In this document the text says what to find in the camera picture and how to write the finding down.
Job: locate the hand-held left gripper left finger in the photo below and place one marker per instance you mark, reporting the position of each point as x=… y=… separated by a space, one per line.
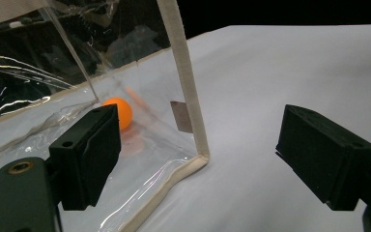
x=87 y=161

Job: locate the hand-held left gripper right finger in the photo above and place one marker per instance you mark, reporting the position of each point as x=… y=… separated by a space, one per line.
x=325 y=154

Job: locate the plain orange ball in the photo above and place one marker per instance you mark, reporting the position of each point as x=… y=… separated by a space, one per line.
x=125 y=111

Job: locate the clear bag with beige trim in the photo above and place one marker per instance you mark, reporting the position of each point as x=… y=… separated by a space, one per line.
x=186 y=80

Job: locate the white table sheet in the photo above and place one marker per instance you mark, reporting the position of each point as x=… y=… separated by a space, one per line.
x=270 y=64

